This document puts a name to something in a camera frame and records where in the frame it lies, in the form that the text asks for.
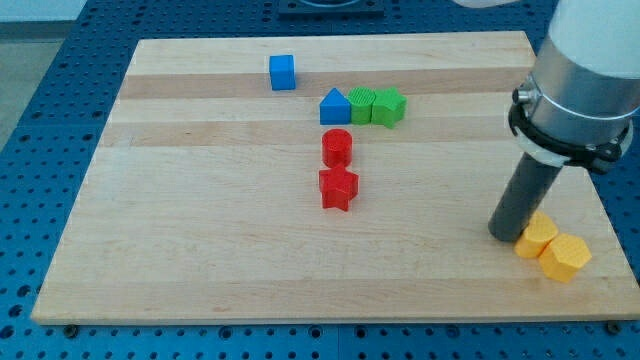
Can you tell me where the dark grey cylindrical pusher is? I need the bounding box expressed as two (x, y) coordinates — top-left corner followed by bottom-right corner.
(488, 153), (561, 242)

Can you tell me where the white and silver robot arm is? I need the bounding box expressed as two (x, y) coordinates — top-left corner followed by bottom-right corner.
(488, 0), (639, 242)

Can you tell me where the green circle block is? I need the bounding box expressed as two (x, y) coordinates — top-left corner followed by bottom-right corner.
(347, 87), (376, 125)

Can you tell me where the blue cube block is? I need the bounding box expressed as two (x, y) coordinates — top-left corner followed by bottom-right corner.
(269, 54), (296, 91)

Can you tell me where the yellow pentagon block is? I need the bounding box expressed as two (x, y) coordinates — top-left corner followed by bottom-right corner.
(514, 211), (559, 258)

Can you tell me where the yellow hexagon block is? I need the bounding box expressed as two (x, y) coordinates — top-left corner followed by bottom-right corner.
(538, 233), (592, 283)

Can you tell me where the green star block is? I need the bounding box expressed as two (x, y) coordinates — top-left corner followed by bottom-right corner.
(371, 87), (407, 129)

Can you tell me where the red star block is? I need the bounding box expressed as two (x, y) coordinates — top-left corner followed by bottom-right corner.
(319, 165), (359, 212)

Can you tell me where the red cylinder block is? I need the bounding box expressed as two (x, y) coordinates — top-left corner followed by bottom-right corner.
(321, 129), (353, 168)

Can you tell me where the blue triangle block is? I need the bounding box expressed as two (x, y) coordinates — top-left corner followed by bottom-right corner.
(319, 88), (351, 125)

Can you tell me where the wooden board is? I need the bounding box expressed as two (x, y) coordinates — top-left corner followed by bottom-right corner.
(31, 32), (639, 325)

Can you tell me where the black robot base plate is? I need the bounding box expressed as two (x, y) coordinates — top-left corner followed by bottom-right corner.
(278, 0), (385, 18)

